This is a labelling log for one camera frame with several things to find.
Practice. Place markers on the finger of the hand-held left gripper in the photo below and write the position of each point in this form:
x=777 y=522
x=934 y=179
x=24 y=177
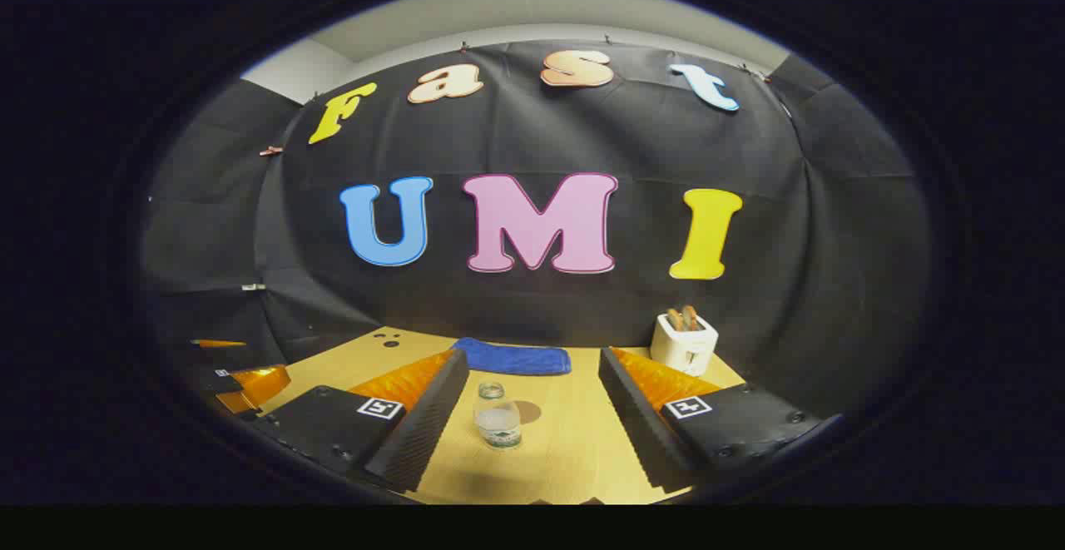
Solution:
x=258 y=384
x=220 y=344

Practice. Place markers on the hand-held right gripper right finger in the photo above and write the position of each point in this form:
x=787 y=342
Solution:
x=636 y=425

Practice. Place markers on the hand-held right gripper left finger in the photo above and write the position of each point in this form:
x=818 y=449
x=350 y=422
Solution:
x=424 y=429

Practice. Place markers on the clear plastic water bottle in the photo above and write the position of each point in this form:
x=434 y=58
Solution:
x=497 y=421

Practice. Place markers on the round brown coaster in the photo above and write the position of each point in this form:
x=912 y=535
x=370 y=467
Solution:
x=531 y=411

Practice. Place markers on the brown bread slice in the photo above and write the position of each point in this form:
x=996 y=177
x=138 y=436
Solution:
x=675 y=321
x=691 y=317

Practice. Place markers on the blue towel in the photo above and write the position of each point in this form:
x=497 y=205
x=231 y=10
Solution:
x=516 y=359

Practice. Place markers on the black backdrop cloth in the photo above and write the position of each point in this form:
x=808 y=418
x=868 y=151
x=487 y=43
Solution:
x=532 y=142

